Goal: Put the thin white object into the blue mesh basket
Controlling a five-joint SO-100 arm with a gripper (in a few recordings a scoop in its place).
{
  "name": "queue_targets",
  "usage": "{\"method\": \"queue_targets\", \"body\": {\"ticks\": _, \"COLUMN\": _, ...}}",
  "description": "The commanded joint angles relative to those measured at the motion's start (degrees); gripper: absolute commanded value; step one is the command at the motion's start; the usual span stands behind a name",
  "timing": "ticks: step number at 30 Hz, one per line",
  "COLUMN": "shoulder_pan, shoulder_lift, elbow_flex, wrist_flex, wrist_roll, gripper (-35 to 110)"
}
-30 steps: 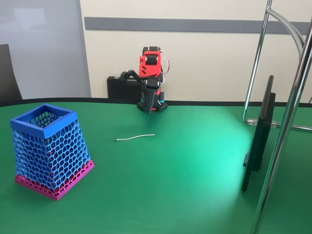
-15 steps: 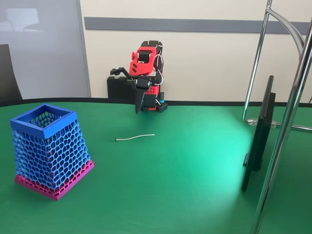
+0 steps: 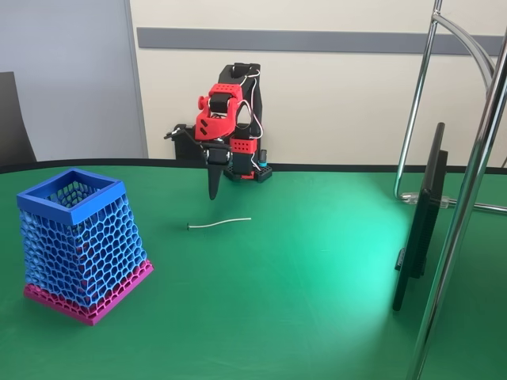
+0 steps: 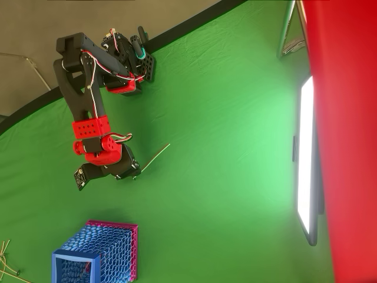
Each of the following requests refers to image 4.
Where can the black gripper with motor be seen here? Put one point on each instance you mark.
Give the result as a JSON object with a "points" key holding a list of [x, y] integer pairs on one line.
{"points": [[128, 165]]}

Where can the thin white wire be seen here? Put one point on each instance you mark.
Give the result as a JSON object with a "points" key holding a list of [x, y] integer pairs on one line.
{"points": [[156, 157]]}

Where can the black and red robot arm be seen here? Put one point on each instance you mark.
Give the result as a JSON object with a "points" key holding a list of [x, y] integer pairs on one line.
{"points": [[79, 100]]}

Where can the blue and pink mesh basket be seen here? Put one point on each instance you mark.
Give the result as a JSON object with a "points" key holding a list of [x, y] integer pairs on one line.
{"points": [[112, 247]]}

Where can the chrome tube stand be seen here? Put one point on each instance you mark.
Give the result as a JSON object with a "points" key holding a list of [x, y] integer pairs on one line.
{"points": [[285, 29]]}

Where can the red smooth panel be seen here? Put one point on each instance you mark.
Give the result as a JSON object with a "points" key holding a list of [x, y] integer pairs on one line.
{"points": [[347, 132]]}

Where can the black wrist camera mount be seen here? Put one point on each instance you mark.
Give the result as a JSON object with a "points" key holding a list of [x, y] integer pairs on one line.
{"points": [[94, 172]]}

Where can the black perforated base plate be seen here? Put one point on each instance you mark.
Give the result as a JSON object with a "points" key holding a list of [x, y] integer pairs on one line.
{"points": [[148, 66]]}

